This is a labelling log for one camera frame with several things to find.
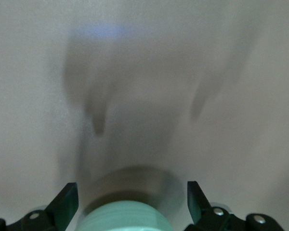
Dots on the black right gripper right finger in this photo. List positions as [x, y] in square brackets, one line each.
[200, 211]

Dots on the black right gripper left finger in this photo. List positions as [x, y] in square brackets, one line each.
[60, 211]

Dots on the pale green bowl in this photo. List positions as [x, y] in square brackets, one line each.
[125, 217]

